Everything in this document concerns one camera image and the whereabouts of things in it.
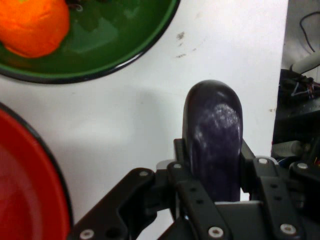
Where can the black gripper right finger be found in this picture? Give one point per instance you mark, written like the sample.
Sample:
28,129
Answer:
282,195

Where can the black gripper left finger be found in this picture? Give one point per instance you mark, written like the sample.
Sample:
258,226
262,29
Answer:
140,197

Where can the purple toy eggplant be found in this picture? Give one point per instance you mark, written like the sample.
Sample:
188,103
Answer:
215,130

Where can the white ribbed cylinder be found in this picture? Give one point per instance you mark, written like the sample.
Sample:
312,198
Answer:
287,148

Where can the red plate with black rim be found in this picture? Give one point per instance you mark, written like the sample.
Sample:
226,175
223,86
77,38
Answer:
27,185

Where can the green plate with black rim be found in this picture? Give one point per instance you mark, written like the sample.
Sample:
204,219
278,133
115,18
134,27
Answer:
100,42

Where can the orange toy mandarin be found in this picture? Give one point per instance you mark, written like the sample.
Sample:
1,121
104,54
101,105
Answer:
32,27

